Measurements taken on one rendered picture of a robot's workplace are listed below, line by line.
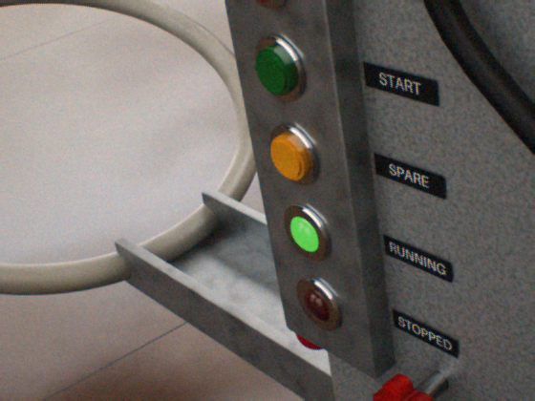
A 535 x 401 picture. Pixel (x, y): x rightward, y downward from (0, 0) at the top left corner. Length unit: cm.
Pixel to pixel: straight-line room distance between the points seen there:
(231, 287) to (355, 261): 41
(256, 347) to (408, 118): 39
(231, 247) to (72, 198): 250
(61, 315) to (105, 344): 22
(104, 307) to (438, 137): 244
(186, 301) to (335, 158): 42
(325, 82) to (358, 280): 12
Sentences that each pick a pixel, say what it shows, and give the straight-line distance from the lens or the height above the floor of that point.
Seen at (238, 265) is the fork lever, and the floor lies 108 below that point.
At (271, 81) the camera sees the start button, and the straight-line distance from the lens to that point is 51.
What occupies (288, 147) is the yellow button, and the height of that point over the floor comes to 138.
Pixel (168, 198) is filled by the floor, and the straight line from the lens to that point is 332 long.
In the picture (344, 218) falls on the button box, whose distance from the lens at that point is 53.
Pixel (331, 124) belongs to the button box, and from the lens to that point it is 50.
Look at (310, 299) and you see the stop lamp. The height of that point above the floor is 128.
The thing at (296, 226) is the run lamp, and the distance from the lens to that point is 55.
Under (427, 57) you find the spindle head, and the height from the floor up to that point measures 144.
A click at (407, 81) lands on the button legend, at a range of 47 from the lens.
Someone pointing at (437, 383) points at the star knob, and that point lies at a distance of 56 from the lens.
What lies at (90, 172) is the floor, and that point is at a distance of 362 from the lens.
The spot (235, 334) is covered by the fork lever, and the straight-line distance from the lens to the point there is 85.
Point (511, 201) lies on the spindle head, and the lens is 46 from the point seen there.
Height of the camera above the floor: 162
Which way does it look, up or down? 31 degrees down
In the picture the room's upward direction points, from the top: 11 degrees counter-clockwise
